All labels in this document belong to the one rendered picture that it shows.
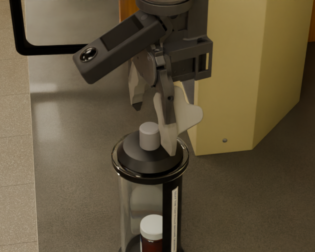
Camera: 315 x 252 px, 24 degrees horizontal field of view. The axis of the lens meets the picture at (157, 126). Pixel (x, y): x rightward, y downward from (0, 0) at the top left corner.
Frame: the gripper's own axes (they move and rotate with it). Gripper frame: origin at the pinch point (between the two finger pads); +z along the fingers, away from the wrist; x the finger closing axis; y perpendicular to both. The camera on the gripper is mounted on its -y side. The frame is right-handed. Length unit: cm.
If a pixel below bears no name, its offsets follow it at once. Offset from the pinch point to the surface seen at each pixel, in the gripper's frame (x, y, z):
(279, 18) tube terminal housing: 21.2, 34.3, 1.0
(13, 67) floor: 217, 28, 121
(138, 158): -2.1, -2.5, 2.6
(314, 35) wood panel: 47, 63, 25
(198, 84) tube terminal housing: 21.1, 18.9, 10.6
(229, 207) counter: 6.1, 17.8, 26.6
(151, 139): -1.3, -0.3, 0.6
